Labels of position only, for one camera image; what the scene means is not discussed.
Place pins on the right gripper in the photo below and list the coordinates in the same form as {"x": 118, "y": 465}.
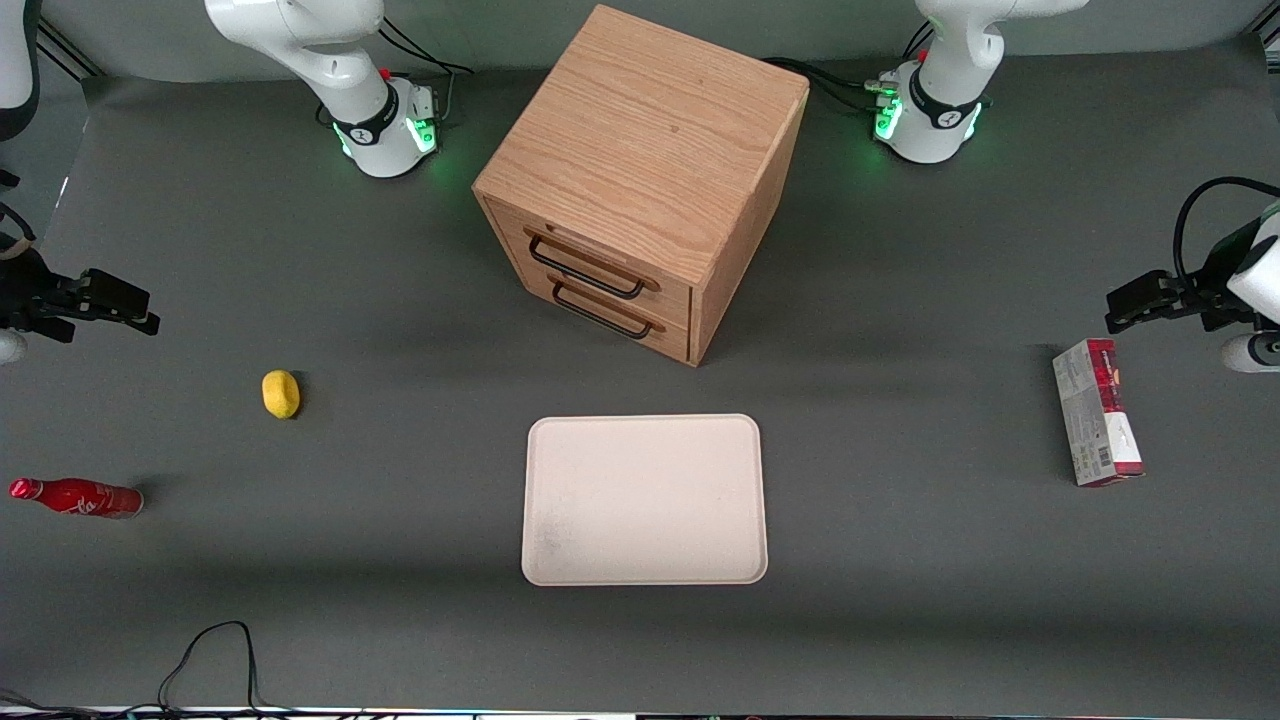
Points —
{"x": 28, "y": 296}

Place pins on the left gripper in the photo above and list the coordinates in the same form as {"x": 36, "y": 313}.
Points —
{"x": 1203, "y": 296}

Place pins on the red coke bottle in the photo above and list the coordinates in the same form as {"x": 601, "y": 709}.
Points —
{"x": 90, "y": 498}

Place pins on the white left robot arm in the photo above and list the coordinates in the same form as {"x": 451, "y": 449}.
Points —
{"x": 940, "y": 110}

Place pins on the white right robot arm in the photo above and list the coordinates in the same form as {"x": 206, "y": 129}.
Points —
{"x": 380, "y": 130}

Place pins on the beige plastic tray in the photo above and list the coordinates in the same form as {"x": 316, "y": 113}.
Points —
{"x": 645, "y": 500}

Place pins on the red and grey carton box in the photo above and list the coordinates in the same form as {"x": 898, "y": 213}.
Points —
{"x": 1095, "y": 420}

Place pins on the yellow lemon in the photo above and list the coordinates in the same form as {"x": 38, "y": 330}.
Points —
{"x": 281, "y": 394}

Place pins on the dark grey table mat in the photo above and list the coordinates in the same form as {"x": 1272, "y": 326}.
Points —
{"x": 900, "y": 620}

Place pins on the wooden drawer front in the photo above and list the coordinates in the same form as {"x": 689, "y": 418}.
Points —
{"x": 675, "y": 300}
{"x": 672, "y": 340}

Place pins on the oak wooden drawer cabinet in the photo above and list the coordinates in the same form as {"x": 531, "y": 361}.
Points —
{"x": 650, "y": 130}

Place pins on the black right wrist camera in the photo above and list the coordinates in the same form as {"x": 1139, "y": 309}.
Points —
{"x": 115, "y": 295}

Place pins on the black aluminium frame rail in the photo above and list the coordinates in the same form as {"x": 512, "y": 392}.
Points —
{"x": 1268, "y": 38}
{"x": 70, "y": 50}

